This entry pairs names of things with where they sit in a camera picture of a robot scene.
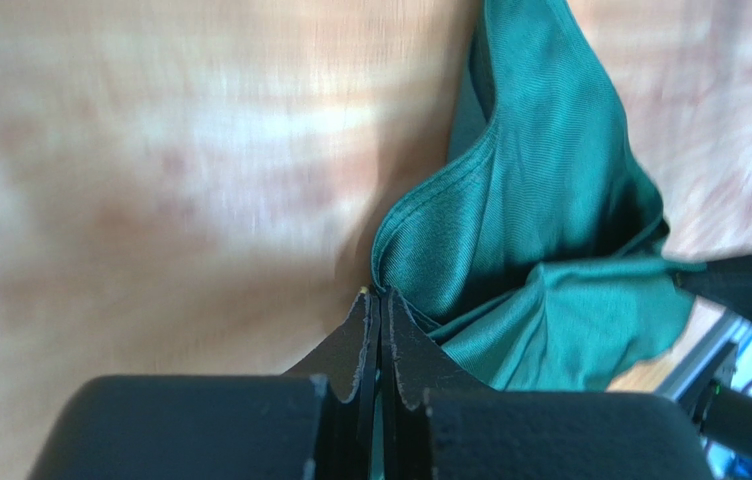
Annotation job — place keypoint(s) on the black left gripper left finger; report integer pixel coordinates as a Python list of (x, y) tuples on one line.
[(315, 421)]

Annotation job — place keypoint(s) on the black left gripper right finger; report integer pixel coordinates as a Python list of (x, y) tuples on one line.
[(440, 422)]

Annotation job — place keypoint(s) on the dark green cloth napkin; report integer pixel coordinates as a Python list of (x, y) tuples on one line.
[(534, 258)]

